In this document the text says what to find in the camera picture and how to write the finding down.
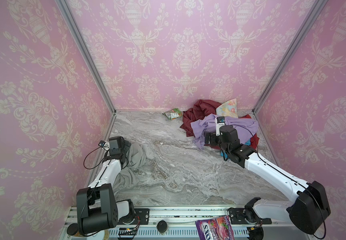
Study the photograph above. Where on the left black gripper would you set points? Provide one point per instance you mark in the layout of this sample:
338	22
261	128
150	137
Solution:
125	147

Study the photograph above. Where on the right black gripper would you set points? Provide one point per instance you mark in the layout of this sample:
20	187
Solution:
210	139

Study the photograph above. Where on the grey cloth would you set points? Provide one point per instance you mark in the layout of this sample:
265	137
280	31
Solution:
136	158

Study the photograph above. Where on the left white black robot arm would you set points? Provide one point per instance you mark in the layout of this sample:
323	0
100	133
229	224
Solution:
97	207

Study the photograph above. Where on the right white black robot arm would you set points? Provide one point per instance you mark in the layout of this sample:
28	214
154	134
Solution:
307	206

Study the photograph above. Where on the lavender purple cloth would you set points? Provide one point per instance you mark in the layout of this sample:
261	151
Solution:
245	127

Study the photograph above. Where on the floral yellow cloth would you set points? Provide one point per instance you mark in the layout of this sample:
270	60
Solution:
228	109

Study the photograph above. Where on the maroon red cloth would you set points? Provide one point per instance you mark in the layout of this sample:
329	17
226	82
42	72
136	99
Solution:
201	109

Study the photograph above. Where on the green snack packet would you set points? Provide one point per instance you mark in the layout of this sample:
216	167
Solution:
172	114

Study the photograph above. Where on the purple candy bag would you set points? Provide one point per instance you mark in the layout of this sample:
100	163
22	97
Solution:
215	229

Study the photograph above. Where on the brown jar black lid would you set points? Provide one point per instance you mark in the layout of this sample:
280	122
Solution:
72	229

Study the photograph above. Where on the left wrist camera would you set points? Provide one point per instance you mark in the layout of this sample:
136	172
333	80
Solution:
104	145

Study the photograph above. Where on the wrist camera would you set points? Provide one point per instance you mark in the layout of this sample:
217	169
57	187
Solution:
104	145
220	122

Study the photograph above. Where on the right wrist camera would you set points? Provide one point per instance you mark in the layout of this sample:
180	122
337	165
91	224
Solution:
220	122

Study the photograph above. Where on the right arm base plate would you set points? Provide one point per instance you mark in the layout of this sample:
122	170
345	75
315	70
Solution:
242	216

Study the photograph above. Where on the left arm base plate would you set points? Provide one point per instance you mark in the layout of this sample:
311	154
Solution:
138	216

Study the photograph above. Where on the aluminium front rail frame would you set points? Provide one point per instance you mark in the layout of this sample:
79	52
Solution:
182	226

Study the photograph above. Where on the left corner aluminium post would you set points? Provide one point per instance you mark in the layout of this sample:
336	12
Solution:
82	46

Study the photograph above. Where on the corner aluminium post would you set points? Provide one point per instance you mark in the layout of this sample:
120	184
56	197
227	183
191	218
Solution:
299	37
82	46

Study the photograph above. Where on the right corner aluminium post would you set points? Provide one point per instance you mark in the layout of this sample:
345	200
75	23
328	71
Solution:
299	37

